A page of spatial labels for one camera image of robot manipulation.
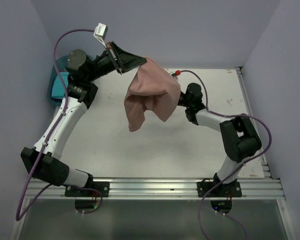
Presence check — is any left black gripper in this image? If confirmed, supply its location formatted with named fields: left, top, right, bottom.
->
left=86, top=40, right=146, bottom=82

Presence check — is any pink t shirt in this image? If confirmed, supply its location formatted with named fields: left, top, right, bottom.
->
left=123, top=58, right=181, bottom=132

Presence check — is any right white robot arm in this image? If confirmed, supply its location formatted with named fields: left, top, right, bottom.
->
left=178, top=83, right=262, bottom=197

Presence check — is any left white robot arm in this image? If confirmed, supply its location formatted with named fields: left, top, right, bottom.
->
left=20, top=41, right=147, bottom=197

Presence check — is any teal plastic bin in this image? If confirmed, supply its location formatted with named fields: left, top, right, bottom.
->
left=47, top=56, right=67, bottom=106

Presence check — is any turquoise folded t shirt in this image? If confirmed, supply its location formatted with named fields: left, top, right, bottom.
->
left=51, top=71, right=69, bottom=100

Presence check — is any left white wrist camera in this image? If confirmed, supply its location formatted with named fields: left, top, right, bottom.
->
left=93, top=23, right=108, bottom=48

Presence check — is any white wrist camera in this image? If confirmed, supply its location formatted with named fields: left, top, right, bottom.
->
left=170, top=70, right=181, bottom=80
left=93, top=23, right=108, bottom=48

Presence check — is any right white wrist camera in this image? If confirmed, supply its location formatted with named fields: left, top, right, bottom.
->
left=170, top=70, right=181, bottom=80

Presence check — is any aluminium rail frame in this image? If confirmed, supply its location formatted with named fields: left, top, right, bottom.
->
left=21, top=177, right=286, bottom=200

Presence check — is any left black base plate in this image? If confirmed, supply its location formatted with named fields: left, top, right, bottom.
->
left=64, top=181, right=110, bottom=198

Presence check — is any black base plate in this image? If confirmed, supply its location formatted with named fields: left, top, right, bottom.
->
left=196, top=178, right=243, bottom=198
left=64, top=181, right=110, bottom=198

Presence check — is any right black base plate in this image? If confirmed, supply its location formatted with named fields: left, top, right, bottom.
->
left=196, top=178, right=243, bottom=198

